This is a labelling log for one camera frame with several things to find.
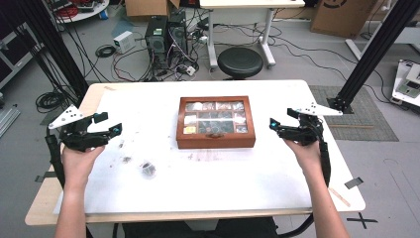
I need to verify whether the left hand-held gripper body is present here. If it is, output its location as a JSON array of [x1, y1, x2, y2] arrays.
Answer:
[[48, 104, 112, 153]]

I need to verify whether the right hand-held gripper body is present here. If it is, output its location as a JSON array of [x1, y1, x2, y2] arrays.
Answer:
[[280, 102, 344, 147]]

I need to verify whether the small clear plastic cup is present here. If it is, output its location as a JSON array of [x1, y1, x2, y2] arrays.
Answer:
[[140, 160, 158, 179]]

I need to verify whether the wooden box with glass lid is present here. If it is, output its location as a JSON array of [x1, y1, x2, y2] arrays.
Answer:
[[175, 95, 258, 150]]

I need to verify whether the person's right hand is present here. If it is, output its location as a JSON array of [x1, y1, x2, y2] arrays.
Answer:
[[282, 138, 324, 174]]

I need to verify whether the person's left hand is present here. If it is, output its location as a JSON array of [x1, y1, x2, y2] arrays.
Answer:
[[60, 144, 106, 193]]

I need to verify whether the black tape strip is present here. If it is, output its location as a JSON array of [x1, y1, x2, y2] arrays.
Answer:
[[344, 177, 365, 190], [34, 172, 55, 183]]

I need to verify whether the grey floor mat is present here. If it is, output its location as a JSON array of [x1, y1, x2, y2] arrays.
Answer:
[[308, 84, 400, 143]]

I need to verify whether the black round stool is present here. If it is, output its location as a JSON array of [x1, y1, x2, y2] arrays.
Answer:
[[217, 47, 264, 80]]

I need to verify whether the thin wooden stick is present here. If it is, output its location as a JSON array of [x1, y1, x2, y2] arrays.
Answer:
[[326, 185, 352, 208]]

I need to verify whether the small white box device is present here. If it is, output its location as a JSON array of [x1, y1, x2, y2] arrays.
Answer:
[[112, 30, 137, 55]]

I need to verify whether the black metal stand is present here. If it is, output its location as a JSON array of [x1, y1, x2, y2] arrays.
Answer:
[[13, 0, 90, 100], [326, 0, 420, 115]]

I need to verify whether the white table mat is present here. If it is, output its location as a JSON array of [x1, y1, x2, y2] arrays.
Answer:
[[52, 80, 331, 216]]

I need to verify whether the black computer tower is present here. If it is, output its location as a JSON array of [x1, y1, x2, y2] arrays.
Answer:
[[167, 10, 189, 58], [144, 15, 170, 71]]

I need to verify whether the round white table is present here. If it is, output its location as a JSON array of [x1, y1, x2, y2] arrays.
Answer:
[[46, 0, 111, 25]]

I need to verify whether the grey metal rack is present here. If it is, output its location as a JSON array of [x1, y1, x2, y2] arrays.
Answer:
[[0, 22, 42, 91]]

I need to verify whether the black tape cross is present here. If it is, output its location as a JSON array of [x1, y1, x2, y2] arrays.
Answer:
[[346, 211, 378, 230]]

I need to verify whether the large printed cardboard box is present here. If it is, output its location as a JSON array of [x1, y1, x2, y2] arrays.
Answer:
[[310, 0, 379, 40]]

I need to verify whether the white flat device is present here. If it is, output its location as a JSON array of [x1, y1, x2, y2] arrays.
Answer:
[[390, 59, 420, 109]]

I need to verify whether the white desk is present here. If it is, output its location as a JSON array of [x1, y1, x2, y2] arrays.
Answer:
[[198, 0, 306, 70]]

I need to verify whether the person's dark lap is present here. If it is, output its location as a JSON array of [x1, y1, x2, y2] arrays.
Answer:
[[122, 216, 280, 238]]

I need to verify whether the right hand-held gripper cable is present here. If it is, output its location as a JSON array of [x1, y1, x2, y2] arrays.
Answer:
[[280, 127, 332, 238]]

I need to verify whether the coil of black cable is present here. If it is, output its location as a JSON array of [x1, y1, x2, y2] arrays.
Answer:
[[94, 44, 118, 60], [35, 90, 72, 115]]

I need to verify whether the tangle of floor cables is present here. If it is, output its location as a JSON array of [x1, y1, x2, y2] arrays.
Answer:
[[111, 18, 216, 82]]

